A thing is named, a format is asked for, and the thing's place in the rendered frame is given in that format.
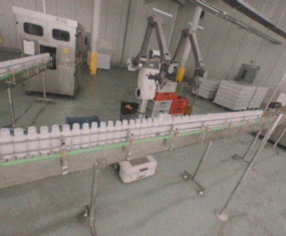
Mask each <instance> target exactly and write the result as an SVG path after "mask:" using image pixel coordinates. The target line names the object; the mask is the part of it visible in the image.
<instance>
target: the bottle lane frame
mask: <svg viewBox="0 0 286 236"><path fill-rule="evenodd" d="M271 120H272V119H269V120H266V121H265V120H263V121H262V122H261V123H260V125H259V122H260V121H259V122H252V123H248V125H246V127H245V124H238V125H234V126H233V125H232V126H231V127H230V128H229V129H228V130H227V135H226V137H231V136H237V135H239V134H241V132H242V129H244V127H245V131H244V132H243V133H248V132H253V131H255V129H256V126H258V125H259V128H258V129H257V131H258V130H262V129H264V128H265V127H266V123H267V122H268V124H270V122H271ZM255 124H256V126H255ZM268 124H267V125H268ZM254 126H255V127H254ZM253 127H254V128H253ZM240 128H241V130H240ZM226 129H227V126H226V127H219V128H216V129H211V130H209V129H208V132H206V133H205V134H204V140H203V143H206V142H209V141H212V140H214V139H215V137H216V136H218V135H220V138H219V139H222V138H223V135H224V132H226ZM223 130H224V131H223ZM239 130H240V131H241V132H240V131H239ZM222 132H223V133H222ZM203 133H204V131H194V132H188V133H187V132H186V133H180V134H179V135H178V134H177V136H176V137H175V139H174V143H173V144H174V146H173V147H172V150H174V149H179V148H185V147H187V146H192V145H196V144H200V141H201V137H202V136H203ZM200 134H201V137H200ZM221 134H222V135H221ZM173 137H174V135H172V136H163V137H161V136H160V137H156V138H146V139H144V140H135V142H133V145H131V150H130V153H131V156H130V159H135V158H138V157H144V156H148V155H153V154H157V153H160V152H166V151H169V146H168V142H171V141H172V138H173ZM199 137H200V140H199V139H198V138H199ZM170 138H171V141H169V140H170ZM128 145H129V142H125V143H123V142H122V143H120V144H119V143H117V144H113V145H109V144H108V145H104V146H101V147H92V148H89V149H88V148H86V149H85V150H82V149H80V150H74V151H68V152H66V153H65V156H66V157H67V161H66V162H67V174H69V173H75V172H80V171H83V170H88V169H92V168H93V163H94V162H95V161H96V160H97V159H103V158H106V159H107V164H106V165H108V164H114V163H118V162H122V161H126V157H127V155H126V151H127V146H128ZM61 175H62V153H58V154H56V153H55V154H54V155H49V154H48V155H45V156H41V155H40V157H34V156H32V158H24V159H20V160H17V159H15V160H13V161H10V162H8V160H6V162H2V163H0V190H3V189H5V188H12V187H14V186H19V185H24V184H27V183H33V182H36V181H42V180H44V179H50V178H53V177H58V176H61Z"/></svg>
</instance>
